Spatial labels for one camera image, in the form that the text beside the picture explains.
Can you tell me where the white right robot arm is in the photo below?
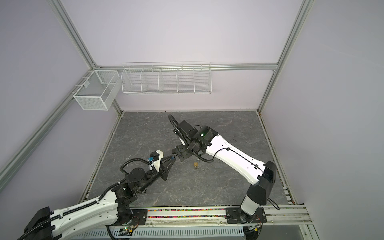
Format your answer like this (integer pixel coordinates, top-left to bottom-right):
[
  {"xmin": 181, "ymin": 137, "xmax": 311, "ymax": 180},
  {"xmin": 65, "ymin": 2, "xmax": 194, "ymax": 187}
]
[{"xmin": 169, "ymin": 115, "xmax": 277, "ymax": 217}]

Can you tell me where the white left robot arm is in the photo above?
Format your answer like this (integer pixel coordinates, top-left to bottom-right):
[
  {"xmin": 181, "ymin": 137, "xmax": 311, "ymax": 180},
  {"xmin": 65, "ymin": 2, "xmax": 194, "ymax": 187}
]
[{"xmin": 20, "ymin": 152, "xmax": 176, "ymax": 240}]

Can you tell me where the small white mesh basket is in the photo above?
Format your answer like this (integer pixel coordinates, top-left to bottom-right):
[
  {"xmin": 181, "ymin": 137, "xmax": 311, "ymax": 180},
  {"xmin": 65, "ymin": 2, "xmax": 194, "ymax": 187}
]
[{"xmin": 74, "ymin": 70, "xmax": 121, "ymax": 111}]

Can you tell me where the aluminium horizontal back bar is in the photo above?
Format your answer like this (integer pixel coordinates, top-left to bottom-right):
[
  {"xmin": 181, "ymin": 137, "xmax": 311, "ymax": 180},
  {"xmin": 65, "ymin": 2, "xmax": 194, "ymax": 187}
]
[{"xmin": 96, "ymin": 62, "xmax": 279, "ymax": 71}]

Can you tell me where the aluminium left side bar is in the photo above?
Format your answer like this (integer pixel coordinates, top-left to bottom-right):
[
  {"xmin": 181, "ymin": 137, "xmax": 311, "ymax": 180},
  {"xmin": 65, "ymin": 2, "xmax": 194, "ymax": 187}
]
[{"xmin": 1, "ymin": 69, "xmax": 93, "ymax": 191}]

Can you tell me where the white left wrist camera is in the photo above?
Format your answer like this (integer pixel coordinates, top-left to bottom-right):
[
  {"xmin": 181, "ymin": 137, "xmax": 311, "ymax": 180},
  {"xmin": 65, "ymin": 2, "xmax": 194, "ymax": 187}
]
[{"xmin": 149, "ymin": 150, "xmax": 164, "ymax": 174}]

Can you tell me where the black corrugated cable left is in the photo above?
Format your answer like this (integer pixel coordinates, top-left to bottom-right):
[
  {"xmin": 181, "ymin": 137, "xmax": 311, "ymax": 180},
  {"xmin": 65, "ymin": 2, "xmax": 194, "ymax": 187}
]
[{"xmin": 119, "ymin": 158, "xmax": 152, "ymax": 175}]

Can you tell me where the black corrugated cable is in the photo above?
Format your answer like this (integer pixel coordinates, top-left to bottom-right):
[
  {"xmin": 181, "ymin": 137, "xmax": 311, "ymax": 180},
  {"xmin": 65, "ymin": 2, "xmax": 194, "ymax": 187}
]
[
  {"xmin": 119, "ymin": 158, "xmax": 152, "ymax": 175},
  {"xmin": 167, "ymin": 114, "xmax": 185, "ymax": 142}
]

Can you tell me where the black corrugated cable right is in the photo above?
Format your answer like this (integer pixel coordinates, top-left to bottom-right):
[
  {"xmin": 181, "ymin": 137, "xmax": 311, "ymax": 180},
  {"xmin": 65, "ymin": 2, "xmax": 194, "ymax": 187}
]
[{"xmin": 167, "ymin": 114, "xmax": 185, "ymax": 142}]

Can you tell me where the long white wire basket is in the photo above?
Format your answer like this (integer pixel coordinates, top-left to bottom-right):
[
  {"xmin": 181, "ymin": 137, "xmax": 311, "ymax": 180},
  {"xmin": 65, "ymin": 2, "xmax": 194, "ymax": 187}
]
[{"xmin": 121, "ymin": 62, "xmax": 212, "ymax": 95}]

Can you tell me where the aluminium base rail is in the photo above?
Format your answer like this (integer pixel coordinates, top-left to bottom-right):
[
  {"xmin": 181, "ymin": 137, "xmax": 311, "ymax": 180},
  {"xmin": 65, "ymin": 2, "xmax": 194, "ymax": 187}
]
[{"xmin": 69, "ymin": 205, "xmax": 316, "ymax": 240}]

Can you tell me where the aluminium frame corner post right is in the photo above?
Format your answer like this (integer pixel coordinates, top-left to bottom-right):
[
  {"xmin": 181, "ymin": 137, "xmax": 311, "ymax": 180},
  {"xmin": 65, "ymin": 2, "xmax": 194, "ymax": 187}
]
[{"xmin": 258, "ymin": 0, "xmax": 315, "ymax": 114}]

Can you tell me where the aluminium frame corner post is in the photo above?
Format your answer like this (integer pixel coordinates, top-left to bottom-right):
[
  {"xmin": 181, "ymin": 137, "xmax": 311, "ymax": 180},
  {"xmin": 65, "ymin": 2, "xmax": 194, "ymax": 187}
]
[
  {"xmin": 47, "ymin": 1, "xmax": 123, "ymax": 116},
  {"xmin": 258, "ymin": 0, "xmax": 315, "ymax": 114}
]

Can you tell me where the aluminium frame corner post left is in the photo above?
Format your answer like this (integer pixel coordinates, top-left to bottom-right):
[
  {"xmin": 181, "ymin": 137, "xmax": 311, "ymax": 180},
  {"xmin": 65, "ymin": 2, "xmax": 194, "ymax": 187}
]
[{"xmin": 47, "ymin": 1, "xmax": 123, "ymax": 116}]

